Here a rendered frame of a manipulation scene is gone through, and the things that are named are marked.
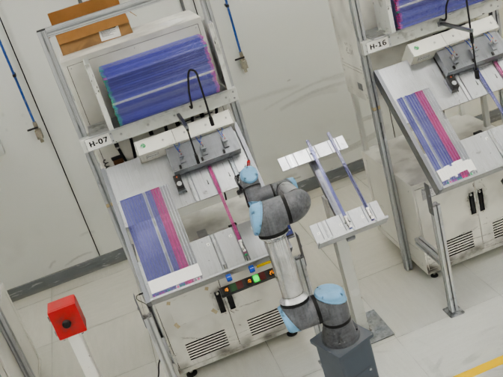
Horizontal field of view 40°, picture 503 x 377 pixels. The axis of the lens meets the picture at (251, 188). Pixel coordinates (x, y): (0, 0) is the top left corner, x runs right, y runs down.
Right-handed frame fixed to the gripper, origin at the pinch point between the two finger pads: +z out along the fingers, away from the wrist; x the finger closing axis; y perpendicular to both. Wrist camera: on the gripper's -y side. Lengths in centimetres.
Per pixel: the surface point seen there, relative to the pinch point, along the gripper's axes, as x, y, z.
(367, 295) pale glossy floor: -53, -69, 68
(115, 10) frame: 28, 94, -28
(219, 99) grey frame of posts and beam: -4.8, 46.9, -1.5
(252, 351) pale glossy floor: 20, -74, 60
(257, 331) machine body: 14, -64, 50
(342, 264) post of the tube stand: -34, -48, 18
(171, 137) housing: 23.3, 38.3, 2.9
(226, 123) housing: -4.1, 35.6, 2.2
